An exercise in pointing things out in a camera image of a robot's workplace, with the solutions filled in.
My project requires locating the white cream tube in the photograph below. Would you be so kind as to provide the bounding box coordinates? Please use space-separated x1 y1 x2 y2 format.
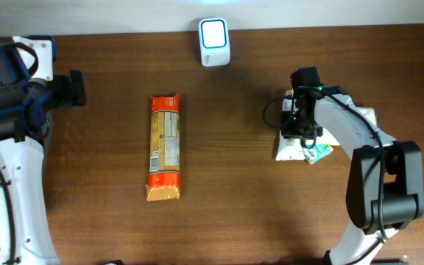
275 89 305 161

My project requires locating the small teal tissue pack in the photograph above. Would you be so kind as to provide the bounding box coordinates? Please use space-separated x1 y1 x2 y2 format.
303 144 333 165

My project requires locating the white barcode scanner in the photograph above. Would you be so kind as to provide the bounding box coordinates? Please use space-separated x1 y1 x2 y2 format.
198 18 230 67

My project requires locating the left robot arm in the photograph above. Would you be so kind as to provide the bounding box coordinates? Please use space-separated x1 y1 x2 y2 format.
0 35 86 264

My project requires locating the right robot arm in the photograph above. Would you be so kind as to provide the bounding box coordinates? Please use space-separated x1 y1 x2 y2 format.
279 67 424 264

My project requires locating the orange spaghetti package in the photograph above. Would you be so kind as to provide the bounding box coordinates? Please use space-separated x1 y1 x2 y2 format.
146 94 180 202

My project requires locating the yellow white snack bag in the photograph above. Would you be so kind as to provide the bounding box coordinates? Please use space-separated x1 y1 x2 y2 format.
322 106 381 146

